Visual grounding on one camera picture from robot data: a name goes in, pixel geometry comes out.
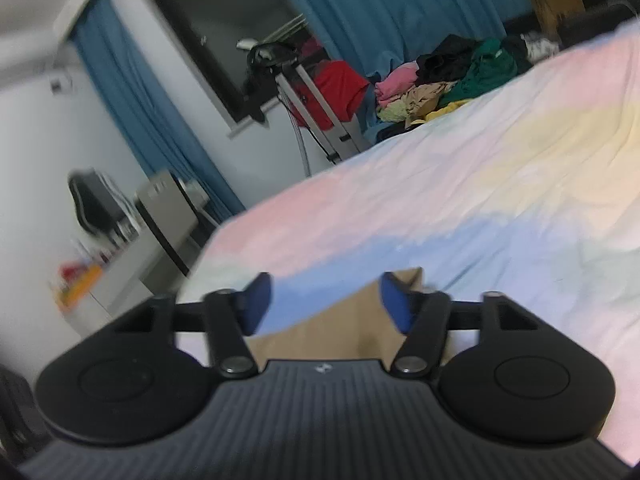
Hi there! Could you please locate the tan t-shirt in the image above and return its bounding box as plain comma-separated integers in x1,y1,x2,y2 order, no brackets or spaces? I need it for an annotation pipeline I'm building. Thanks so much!
246,280,405,368

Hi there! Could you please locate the grey black chair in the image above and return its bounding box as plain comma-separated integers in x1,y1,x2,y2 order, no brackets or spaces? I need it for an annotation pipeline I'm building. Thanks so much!
134,169,219,276

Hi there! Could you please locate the white dresser desk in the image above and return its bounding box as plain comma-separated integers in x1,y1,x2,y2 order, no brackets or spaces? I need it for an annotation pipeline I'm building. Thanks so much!
54,230,164,338

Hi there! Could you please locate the pastel tie-dye bed sheet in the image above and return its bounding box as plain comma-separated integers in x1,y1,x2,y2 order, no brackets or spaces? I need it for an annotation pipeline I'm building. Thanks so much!
179,21,639,463

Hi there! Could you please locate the yellow green garment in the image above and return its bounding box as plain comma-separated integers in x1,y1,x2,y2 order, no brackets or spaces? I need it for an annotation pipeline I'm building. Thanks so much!
376,100,408,122

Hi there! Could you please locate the beige garment in pile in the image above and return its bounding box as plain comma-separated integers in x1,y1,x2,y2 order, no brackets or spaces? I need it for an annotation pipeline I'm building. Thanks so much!
401,81,457,127

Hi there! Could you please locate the pink garment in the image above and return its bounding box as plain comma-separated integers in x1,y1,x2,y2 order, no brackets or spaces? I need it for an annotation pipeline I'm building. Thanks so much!
374,61,419,107

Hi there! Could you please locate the red garment on stand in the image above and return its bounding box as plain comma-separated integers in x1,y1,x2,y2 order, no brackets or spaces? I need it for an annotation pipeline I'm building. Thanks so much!
293,61,370,131

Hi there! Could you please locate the black garment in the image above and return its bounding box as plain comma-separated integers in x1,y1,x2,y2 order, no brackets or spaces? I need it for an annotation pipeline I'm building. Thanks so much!
416,34,532,84

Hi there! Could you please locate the left blue curtain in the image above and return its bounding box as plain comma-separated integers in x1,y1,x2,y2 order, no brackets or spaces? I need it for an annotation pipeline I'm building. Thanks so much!
70,0,245,222

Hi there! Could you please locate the blue curtain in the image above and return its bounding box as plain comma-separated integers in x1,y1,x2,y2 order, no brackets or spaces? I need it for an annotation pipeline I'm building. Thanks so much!
70,0,245,222
293,0,532,76

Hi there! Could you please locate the right blue curtain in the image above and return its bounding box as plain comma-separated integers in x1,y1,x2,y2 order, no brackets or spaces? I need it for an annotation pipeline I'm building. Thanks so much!
293,0,532,76

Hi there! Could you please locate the dark window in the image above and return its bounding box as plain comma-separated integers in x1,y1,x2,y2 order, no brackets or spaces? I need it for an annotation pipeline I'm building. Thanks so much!
152,0,329,124

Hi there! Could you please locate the brown paper bag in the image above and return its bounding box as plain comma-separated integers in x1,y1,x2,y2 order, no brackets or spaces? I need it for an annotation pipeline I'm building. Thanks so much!
530,0,586,40

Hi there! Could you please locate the black sofa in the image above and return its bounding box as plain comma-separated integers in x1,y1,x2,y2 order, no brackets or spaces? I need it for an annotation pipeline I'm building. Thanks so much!
503,0,639,48

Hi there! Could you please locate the wavy frame mirror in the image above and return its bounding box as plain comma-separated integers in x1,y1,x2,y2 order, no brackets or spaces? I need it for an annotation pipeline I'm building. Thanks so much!
67,169,136,245

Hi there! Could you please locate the wall socket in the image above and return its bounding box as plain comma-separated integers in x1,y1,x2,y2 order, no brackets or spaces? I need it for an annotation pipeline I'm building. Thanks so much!
50,77,74,94

